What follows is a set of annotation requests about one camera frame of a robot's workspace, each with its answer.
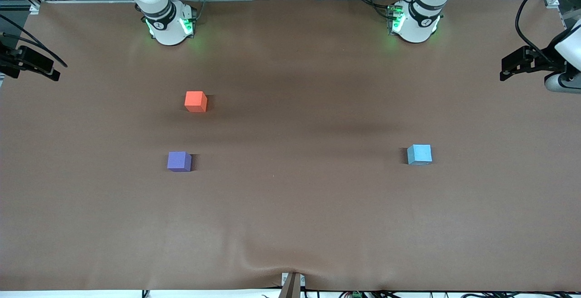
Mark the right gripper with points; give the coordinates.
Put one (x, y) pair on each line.
(10, 61)

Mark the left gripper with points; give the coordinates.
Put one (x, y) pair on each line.
(541, 60)

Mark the blue foam block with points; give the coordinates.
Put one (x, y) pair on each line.
(419, 154)

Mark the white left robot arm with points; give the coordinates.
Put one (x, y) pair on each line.
(415, 26)

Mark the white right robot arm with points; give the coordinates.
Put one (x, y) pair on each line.
(168, 30)

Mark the orange foam block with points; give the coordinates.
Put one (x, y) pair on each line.
(195, 101)

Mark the purple foam block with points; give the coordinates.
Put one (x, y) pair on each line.
(179, 161)

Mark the brown table cover sheet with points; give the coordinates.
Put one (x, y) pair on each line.
(290, 207)

